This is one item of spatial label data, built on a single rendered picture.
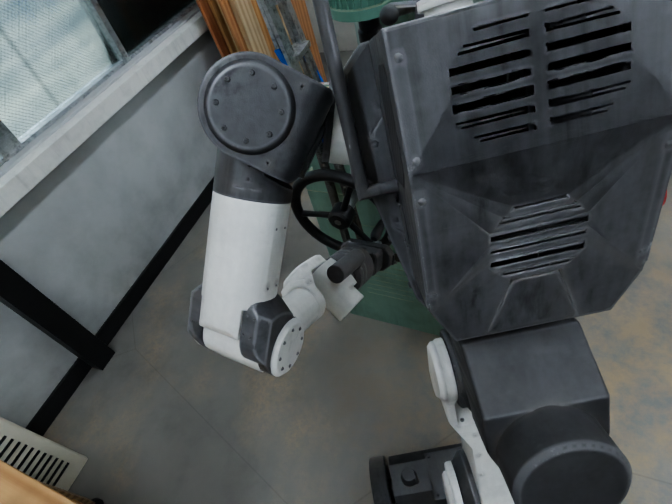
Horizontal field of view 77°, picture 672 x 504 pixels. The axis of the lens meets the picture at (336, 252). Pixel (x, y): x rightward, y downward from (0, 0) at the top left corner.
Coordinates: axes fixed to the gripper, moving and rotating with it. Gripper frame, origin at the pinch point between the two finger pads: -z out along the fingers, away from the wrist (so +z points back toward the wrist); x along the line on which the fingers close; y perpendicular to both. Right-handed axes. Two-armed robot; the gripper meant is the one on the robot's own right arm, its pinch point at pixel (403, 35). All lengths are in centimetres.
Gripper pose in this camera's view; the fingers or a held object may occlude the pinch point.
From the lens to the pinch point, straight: 96.6
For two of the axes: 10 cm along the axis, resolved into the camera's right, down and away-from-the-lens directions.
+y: 4.4, -5.2, 7.3
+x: 0.8, 8.4, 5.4
